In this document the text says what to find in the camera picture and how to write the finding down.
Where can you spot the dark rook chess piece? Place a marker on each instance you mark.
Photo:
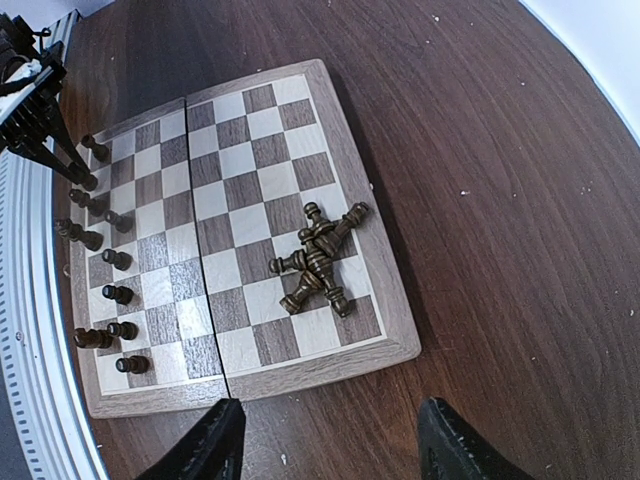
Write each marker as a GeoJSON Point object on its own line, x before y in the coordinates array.
{"type": "Point", "coordinates": [92, 339]}

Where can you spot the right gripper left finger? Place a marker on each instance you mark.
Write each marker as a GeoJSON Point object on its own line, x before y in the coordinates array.
{"type": "Point", "coordinates": [212, 449]}

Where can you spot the wooden chess board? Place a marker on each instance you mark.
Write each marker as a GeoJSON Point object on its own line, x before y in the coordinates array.
{"type": "Point", "coordinates": [216, 183]}

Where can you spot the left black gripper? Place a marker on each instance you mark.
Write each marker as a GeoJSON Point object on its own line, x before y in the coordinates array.
{"type": "Point", "coordinates": [30, 113]}

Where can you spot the dark pawn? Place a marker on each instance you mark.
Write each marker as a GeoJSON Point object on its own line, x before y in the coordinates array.
{"type": "Point", "coordinates": [135, 364]}
{"type": "Point", "coordinates": [119, 260]}
{"type": "Point", "coordinates": [125, 330]}
{"type": "Point", "coordinates": [121, 223]}
{"type": "Point", "coordinates": [82, 172]}
{"type": "Point", "coordinates": [122, 295]}

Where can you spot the dark pawn chess piece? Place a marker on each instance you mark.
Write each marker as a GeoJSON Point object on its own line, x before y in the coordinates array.
{"type": "Point", "coordinates": [99, 151]}

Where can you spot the pile of dark chess pieces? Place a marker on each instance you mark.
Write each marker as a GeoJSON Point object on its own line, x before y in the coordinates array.
{"type": "Point", "coordinates": [321, 242]}

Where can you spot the dark tall chess piece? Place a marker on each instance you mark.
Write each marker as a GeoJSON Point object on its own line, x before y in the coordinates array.
{"type": "Point", "coordinates": [74, 232]}

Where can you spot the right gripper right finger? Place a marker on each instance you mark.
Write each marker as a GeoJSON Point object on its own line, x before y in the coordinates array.
{"type": "Point", "coordinates": [450, 448]}

